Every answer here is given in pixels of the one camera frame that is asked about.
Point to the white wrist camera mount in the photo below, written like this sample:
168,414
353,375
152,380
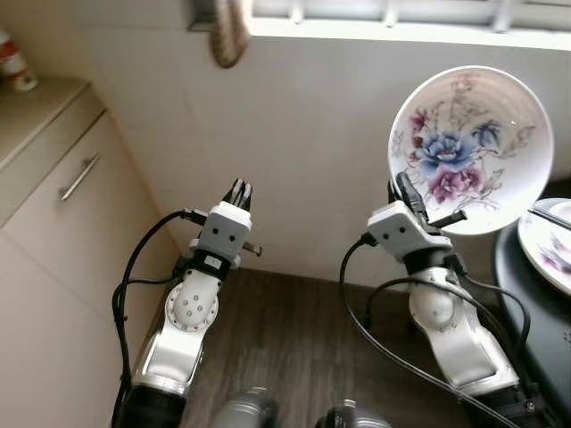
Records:
223,232
401,230

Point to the brown hanging cloth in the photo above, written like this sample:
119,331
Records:
229,36

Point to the white window sill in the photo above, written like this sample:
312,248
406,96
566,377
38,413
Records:
401,34

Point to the beige cabinet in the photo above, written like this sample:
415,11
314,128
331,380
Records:
53,267

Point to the black round metal table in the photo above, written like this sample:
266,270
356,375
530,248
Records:
544,357

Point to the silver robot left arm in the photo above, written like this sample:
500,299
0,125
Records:
192,303

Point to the white window grille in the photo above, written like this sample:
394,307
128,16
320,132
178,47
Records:
390,11

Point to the red and white can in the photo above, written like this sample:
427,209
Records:
13,67

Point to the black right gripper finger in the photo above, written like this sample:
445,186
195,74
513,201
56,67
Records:
410,198

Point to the grey robot left leg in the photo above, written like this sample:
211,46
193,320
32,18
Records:
243,410

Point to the large floral deep plate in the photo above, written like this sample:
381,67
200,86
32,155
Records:
491,116

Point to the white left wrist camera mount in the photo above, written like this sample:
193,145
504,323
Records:
223,232

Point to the grey robot right leg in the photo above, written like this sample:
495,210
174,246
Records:
352,415

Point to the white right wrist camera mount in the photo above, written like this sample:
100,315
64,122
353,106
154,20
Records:
401,230

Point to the grey robot leg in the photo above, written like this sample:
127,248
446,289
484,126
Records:
352,415
243,410

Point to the small floral plate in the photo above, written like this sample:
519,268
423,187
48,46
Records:
544,254

